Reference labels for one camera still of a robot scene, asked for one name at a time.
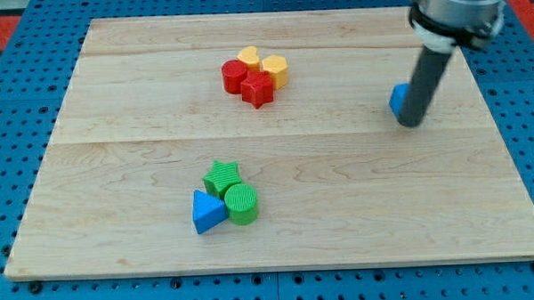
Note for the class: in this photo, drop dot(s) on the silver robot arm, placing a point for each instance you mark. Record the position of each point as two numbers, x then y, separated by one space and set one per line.
443 25

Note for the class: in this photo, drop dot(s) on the blue triangle block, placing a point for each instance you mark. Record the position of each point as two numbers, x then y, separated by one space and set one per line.
207 211

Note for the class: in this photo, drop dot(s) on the blue cube block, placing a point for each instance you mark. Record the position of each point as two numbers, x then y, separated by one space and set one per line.
398 94

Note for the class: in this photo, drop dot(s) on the wooden board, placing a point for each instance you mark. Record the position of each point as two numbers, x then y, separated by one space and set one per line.
340 184

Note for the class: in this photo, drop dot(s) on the green star block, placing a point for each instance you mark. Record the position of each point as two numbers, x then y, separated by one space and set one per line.
221 177

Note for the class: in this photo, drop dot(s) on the green cylinder block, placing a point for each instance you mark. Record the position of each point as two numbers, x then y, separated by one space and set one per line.
241 204

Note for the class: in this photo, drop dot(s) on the red star block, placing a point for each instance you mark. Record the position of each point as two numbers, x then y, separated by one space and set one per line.
257 89

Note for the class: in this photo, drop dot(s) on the yellow hexagon block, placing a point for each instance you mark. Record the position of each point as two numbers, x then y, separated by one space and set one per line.
277 68

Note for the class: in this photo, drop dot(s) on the red cylinder block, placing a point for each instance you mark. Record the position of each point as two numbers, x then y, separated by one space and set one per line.
233 74

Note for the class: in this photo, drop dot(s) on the yellow heart block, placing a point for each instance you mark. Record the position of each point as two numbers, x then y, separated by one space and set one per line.
249 56

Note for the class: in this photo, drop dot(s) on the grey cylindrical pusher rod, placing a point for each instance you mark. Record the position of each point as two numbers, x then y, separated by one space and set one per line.
422 86

